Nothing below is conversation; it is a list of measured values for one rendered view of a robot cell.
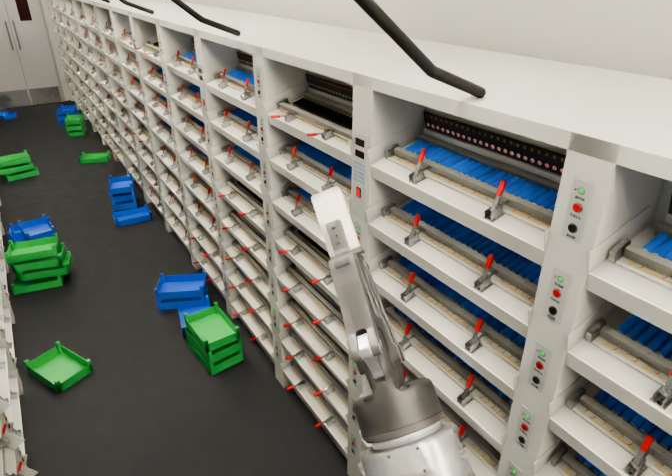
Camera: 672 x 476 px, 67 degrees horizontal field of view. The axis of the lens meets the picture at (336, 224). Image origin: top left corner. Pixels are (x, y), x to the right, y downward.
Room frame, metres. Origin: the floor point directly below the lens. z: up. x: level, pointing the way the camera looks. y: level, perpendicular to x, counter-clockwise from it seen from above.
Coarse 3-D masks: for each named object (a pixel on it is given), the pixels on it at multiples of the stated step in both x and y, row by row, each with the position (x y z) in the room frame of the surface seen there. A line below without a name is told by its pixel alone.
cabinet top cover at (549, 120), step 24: (408, 96) 1.27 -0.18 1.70; (432, 96) 1.20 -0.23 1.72; (456, 96) 1.17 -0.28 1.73; (504, 96) 1.17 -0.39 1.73; (528, 96) 1.17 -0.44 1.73; (480, 120) 1.07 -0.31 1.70; (504, 120) 1.02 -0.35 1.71; (528, 120) 0.97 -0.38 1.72; (552, 120) 0.96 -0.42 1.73; (576, 120) 0.96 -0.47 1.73; (600, 120) 0.96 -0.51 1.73; (552, 144) 0.92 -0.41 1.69; (624, 144) 0.81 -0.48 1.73; (648, 144) 0.81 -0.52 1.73; (648, 168) 0.77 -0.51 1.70
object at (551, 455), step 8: (560, 440) 0.85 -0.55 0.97; (552, 448) 0.84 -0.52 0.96; (560, 448) 0.85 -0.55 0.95; (568, 448) 0.86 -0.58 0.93; (544, 456) 0.82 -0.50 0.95; (552, 456) 0.83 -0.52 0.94; (560, 456) 0.83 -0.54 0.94; (536, 464) 0.81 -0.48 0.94; (544, 464) 0.83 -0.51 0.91; (552, 464) 0.82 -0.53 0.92; (560, 464) 0.83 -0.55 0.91; (536, 472) 0.81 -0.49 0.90; (544, 472) 0.81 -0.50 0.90; (552, 472) 0.81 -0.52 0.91; (568, 472) 0.80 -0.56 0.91
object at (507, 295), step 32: (384, 224) 1.38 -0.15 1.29; (416, 224) 1.26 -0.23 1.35; (448, 224) 1.29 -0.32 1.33; (416, 256) 1.21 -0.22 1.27; (448, 256) 1.17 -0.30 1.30; (480, 256) 1.12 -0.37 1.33; (512, 256) 1.10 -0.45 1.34; (480, 288) 1.02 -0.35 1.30; (512, 288) 1.01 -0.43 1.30; (512, 320) 0.93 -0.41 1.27
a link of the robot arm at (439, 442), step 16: (416, 432) 0.29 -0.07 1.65; (432, 432) 0.30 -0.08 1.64; (448, 432) 0.29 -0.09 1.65; (368, 448) 0.31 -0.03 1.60; (384, 448) 0.29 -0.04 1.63; (400, 448) 0.28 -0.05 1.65; (416, 448) 0.28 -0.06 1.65; (432, 448) 0.28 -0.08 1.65; (448, 448) 0.28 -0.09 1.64; (368, 464) 0.28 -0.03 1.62; (384, 464) 0.27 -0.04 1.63; (400, 464) 0.27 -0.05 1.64; (416, 464) 0.27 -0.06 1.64; (432, 464) 0.27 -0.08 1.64; (448, 464) 0.27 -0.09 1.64; (464, 464) 0.28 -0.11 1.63
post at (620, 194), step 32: (608, 128) 0.91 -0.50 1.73; (640, 128) 0.91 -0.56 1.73; (576, 160) 0.87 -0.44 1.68; (608, 160) 0.82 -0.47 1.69; (608, 192) 0.81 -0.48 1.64; (640, 192) 0.88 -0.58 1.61; (608, 224) 0.83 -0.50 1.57; (544, 256) 0.89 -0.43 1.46; (576, 256) 0.84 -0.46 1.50; (544, 288) 0.88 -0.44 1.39; (576, 288) 0.82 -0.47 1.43; (544, 320) 0.86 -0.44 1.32; (576, 320) 0.82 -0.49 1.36; (512, 416) 0.88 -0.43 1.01; (544, 416) 0.82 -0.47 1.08; (512, 448) 0.87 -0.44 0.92; (544, 448) 0.82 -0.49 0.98
